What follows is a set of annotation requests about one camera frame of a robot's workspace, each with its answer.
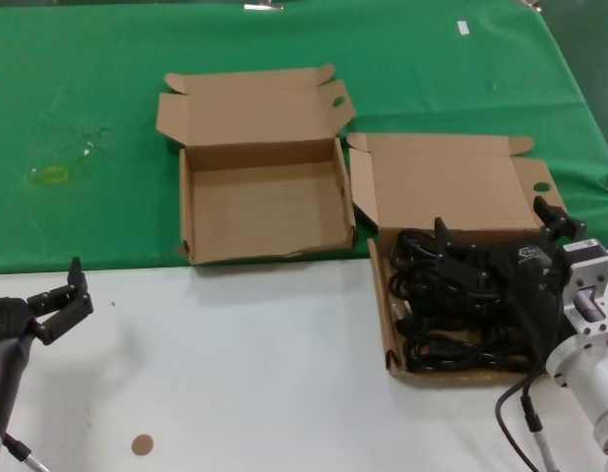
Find left arm's black cable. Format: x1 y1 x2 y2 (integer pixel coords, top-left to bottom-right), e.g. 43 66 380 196
2 431 53 472

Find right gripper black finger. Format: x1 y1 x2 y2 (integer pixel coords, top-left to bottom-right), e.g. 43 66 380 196
434 215 498 297
533 195 588 243

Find arm's black cable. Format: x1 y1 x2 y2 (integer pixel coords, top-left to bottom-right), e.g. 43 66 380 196
495 363 561 472
2 431 53 472

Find cardboard box with oval hole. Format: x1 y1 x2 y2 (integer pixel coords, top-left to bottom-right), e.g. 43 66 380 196
154 63 358 267

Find green table cloth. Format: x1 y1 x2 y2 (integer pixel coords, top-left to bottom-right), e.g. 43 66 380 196
0 0 608 275

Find right arm's black cable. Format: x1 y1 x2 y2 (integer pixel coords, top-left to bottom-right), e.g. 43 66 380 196
495 363 561 472

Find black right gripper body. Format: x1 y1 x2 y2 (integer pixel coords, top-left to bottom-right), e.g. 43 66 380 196
490 235 567 356

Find cardboard box with round hole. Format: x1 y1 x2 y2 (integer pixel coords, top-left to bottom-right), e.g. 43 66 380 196
346 131 570 381

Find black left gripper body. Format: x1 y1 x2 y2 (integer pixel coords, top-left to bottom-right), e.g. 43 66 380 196
0 295 40 430

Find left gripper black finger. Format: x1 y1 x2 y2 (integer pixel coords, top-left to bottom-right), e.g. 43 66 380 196
27 256 95 345

